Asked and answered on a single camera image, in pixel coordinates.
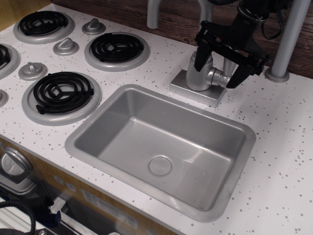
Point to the back right stove burner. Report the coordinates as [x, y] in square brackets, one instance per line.
[117, 51]

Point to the silver toy faucet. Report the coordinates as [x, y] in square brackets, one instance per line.
[207, 86]

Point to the grey support pole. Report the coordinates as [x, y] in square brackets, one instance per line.
[278, 71]

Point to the far left stove burner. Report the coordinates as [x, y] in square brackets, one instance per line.
[9, 60]

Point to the silver faucet lever handle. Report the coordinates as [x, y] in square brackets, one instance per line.
[228, 70]

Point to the silver stove knob back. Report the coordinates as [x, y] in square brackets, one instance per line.
[93, 27]

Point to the silver stove knob middle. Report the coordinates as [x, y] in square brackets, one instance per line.
[66, 47]

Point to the grey toy sink basin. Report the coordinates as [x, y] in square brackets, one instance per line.
[185, 157]

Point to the silver oven dial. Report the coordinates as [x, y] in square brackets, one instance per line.
[14, 165]

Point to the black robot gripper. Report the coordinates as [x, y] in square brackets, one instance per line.
[234, 42]

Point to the front right stove burner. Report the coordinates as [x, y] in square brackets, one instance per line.
[61, 98]

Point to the stove burner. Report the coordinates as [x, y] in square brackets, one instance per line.
[43, 27]
[117, 51]
[61, 98]
[9, 60]

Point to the silver stove knob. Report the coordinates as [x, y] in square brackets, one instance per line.
[66, 47]
[32, 71]
[93, 27]

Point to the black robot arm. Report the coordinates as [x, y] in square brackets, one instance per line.
[262, 9]

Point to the back left stove burner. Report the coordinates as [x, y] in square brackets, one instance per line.
[43, 27]

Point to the silver stove knob front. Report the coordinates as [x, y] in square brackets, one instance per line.
[32, 71]

